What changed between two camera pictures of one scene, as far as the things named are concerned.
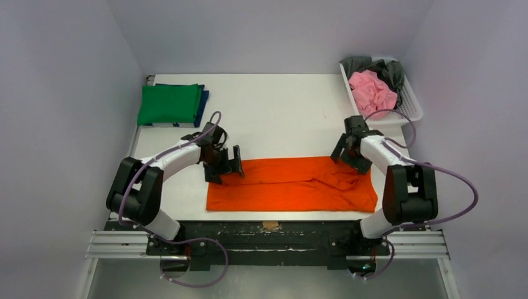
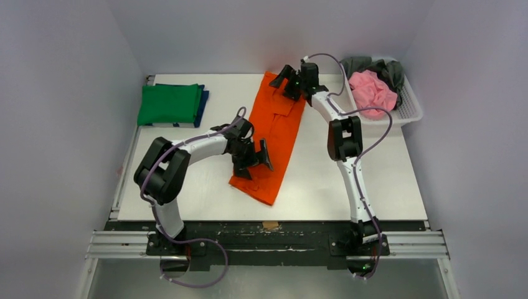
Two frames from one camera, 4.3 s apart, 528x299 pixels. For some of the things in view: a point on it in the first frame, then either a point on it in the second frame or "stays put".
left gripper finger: [213, 175] -> [241, 172]
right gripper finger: [362, 164] -> [292, 91]
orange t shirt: [300, 184] -> [274, 118]
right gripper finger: [342, 142] -> [286, 71]
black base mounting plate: [270, 243] stays put
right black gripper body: [344, 146] -> [291, 82]
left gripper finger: [237, 164] -> [263, 156]
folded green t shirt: [169, 103] stays put
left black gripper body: [218, 159] -> [245, 155]
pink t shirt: [370, 94] stays put
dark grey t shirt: [390, 72] stays put
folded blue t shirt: [204, 98] stays put
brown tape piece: [270, 224] stays put
